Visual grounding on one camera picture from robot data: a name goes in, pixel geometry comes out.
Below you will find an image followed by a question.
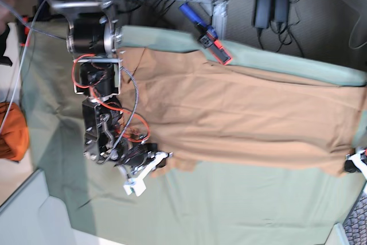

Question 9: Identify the blue black corner clamp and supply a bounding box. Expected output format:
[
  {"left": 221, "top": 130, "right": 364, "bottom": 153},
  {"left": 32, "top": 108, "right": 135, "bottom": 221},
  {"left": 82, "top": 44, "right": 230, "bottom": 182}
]
[{"left": 15, "top": 15, "right": 33, "bottom": 46}]

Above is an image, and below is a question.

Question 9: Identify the patterned grey mat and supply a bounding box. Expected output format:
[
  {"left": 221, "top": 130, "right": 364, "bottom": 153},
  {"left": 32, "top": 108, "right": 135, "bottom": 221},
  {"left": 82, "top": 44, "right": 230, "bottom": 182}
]
[{"left": 343, "top": 190, "right": 367, "bottom": 245}]

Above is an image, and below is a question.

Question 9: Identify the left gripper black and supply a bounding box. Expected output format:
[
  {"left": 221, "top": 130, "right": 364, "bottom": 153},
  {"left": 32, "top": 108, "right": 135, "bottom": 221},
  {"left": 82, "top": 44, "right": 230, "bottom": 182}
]
[{"left": 344, "top": 160, "right": 358, "bottom": 173}]

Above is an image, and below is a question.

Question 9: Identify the aluminium frame post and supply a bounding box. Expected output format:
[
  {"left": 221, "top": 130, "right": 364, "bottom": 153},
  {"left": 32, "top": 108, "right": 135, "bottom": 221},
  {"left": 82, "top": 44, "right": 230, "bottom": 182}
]
[{"left": 200, "top": 0, "right": 229, "bottom": 40}]

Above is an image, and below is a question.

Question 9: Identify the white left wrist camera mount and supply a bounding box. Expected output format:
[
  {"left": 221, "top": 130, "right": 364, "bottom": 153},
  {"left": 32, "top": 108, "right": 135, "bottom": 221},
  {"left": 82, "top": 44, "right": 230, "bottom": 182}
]
[{"left": 346, "top": 147, "right": 366, "bottom": 178}]

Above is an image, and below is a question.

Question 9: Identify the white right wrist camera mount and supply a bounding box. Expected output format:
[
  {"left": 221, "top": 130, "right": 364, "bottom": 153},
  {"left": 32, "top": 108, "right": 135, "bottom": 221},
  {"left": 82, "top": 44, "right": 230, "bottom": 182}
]
[{"left": 120, "top": 151, "right": 173, "bottom": 196}]

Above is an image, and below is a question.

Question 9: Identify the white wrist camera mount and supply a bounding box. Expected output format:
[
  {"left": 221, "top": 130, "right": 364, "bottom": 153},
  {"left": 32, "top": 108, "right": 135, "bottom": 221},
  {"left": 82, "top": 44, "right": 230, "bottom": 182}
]
[
  {"left": 120, "top": 151, "right": 173, "bottom": 196},
  {"left": 346, "top": 147, "right": 366, "bottom": 178}
]

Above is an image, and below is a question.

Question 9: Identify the blue orange bar clamp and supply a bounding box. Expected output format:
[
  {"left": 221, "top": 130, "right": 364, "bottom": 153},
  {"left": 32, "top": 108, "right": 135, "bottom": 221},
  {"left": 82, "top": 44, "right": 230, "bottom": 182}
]
[{"left": 179, "top": 3, "right": 232, "bottom": 65}]

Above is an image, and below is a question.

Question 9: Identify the folded dark orange cloth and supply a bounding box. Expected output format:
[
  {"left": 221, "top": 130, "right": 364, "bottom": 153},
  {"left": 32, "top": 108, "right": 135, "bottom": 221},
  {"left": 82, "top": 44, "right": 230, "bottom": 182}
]
[{"left": 1, "top": 103, "right": 30, "bottom": 162}]

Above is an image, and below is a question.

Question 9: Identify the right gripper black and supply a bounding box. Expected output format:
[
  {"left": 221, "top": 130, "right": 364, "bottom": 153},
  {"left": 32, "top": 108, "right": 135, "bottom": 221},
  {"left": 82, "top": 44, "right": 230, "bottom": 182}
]
[{"left": 119, "top": 143, "right": 167, "bottom": 173}]

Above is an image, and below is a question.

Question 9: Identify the sage green table cloth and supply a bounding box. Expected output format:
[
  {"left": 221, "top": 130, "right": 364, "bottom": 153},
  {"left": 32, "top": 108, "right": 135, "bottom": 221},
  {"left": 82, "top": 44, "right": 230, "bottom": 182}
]
[{"left": 22, "top": 22, "right": 366, "bottom": 244}]

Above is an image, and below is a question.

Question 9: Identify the thin grey cable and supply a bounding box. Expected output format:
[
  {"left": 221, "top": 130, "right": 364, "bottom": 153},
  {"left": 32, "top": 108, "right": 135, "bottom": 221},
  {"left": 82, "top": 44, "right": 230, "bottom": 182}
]
[{"left": 348, "top": 9, "right": 367, "bottom": 50}]

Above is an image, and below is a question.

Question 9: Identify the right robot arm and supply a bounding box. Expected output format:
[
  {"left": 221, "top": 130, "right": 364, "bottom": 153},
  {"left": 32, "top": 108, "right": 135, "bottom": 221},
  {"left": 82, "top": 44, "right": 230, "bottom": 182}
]
[{"left": 47, "top": 0, "right": 169, "bottom": 174}]

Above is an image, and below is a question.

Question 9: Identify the white cable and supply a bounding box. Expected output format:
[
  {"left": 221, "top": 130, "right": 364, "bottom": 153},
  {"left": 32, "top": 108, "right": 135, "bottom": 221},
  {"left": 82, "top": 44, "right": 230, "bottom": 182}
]
[{"left": 0, "top": 0, "right": 46, "bottom": 134}]

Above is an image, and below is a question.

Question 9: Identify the tan orange T-shirt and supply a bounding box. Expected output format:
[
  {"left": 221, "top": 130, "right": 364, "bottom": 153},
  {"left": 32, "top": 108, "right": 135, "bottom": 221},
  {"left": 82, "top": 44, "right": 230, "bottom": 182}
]
[{"left": 120, "top": 48, "right": 366, "bottom": 176}]

